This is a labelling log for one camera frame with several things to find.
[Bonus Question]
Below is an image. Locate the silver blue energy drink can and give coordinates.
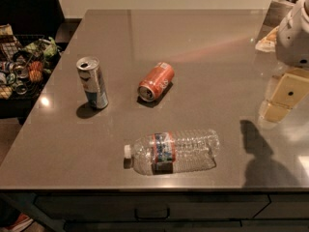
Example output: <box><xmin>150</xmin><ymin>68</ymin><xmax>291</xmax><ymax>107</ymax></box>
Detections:
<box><xmin>76</xmin><ymin>56</ymin><xmax>108</xmax><ymax>109</ymax></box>

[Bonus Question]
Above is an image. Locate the black drawer handle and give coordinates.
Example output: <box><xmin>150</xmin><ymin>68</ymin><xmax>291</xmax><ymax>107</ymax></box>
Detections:
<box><xmin>134</xmin><ymin>208</ymin><xmax>170</xmax><ymax>221</ymax></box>

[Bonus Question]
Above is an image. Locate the orange red shoe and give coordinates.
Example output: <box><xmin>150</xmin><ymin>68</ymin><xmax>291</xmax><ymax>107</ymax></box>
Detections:
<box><xmin>0</xmin><ymin>214</ymin><xmax>33</xmax><ymax>232</ymax></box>

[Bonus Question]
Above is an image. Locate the black wire basket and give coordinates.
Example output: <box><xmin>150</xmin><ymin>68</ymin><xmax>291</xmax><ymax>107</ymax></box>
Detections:
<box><xmin>0</xmin><ymin>35</ymin><xmax>62</xmax><ymax>119</ymax></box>

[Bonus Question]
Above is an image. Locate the green snack bag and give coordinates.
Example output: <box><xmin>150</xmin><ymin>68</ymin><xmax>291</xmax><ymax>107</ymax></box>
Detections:
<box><xmin>24</xmin><ymin>37</ymin><xmax>58</xmax><ymax>61</ymax></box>

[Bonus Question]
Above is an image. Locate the clear plastic water bottle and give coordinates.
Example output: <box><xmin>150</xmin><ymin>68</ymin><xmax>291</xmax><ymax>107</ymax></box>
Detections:
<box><xmin>124</xmin><ymin>130</ymin><xmax>220</xmax><ymax>176</ymax></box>

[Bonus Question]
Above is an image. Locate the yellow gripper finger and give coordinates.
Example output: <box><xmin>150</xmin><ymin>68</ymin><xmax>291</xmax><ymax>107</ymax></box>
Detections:
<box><xmin>270</xmin><ymin>68</ymin><xmax>309</xmax><ymax>108</ymax></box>
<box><xmin>260</xmin><ymin>101</ymin><xmax>291</xmax><ymax>123</ymax></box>

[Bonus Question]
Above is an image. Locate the dark drawer cabinet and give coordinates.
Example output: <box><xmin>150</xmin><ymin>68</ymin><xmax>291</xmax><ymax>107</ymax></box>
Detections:
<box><xmin>1</xmin><ymin>192</ymin><xmax>309</xmax><ymax>232</ymax></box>

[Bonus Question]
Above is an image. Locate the orange soda can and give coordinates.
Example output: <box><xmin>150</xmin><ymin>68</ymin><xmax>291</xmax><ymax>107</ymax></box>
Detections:
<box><xmin>137</xmin><ymin>62</ymin><xmax>175</xmax><ymax>102</ymax></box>

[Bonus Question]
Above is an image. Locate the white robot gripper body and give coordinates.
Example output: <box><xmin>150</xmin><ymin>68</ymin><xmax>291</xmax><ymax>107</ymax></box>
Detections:
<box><xmin>275</xmin><ymin>0</ymin><xmax>309</xmax><ymax>68</ymax></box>

